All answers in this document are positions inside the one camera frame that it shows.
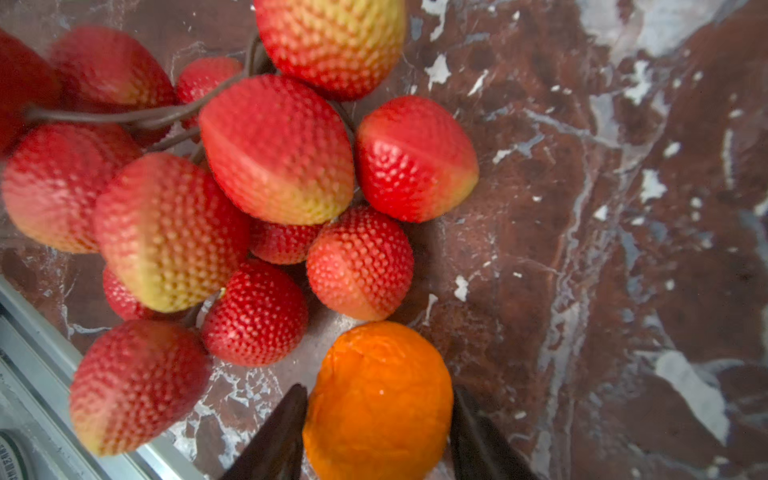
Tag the small orange fake tangerine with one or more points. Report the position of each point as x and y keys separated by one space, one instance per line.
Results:
x=381 y=407

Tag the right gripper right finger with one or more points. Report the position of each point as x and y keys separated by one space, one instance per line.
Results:
x=478 y=448

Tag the aluminium front rail frame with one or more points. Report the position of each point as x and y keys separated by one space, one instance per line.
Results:
x=39 y=362

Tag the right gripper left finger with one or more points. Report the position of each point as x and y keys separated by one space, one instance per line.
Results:
x=276 y=451

